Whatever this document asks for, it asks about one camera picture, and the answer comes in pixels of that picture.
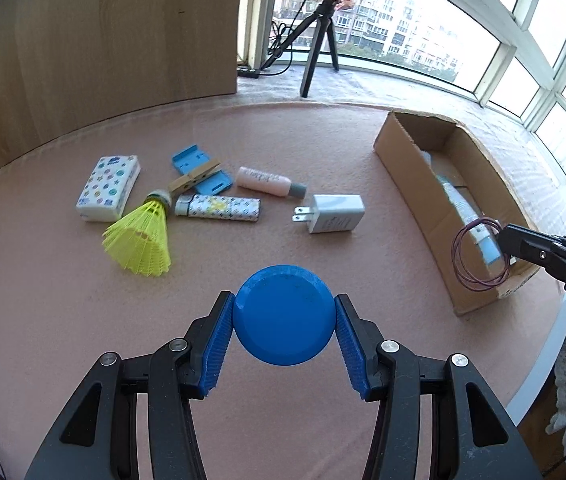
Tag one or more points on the small pink bottle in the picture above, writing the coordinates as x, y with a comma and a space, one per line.
263, 180

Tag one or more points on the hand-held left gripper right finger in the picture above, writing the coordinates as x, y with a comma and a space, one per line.
350, 345

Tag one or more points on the black power strip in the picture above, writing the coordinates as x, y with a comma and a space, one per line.
248, 72

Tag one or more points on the white window frame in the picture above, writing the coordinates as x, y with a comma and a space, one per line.
505, 57

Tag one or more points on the white tube with blue cap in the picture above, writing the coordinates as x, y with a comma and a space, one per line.
458, 205

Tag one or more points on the brown cardboard box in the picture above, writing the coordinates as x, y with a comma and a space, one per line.
413, 160

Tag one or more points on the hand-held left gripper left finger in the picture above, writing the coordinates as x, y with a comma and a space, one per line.
215, 340

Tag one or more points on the white quilted mat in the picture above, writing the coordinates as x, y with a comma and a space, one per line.
413, 90

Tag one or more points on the patterned tissue pack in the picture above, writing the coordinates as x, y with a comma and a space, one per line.
108, 187

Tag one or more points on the blue plastic bracket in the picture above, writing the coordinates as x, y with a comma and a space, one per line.
188, 157

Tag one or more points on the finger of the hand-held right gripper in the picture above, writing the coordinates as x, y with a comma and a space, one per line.
563, 241
528, 252

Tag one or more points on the blue round lid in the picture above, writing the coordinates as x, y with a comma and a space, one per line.
285, 315

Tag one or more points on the wooden clothespin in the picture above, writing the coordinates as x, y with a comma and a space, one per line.
195, 176

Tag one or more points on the black tripod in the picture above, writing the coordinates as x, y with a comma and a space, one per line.
313, 55

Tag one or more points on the large wooden board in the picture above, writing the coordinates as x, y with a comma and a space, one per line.
113, 35

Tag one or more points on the white wall charger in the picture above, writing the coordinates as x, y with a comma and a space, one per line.
338, 212

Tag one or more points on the yellow shuttlecock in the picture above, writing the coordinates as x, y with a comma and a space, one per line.
143, 240

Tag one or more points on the white patterned lighter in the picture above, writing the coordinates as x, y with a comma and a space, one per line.
223, 207

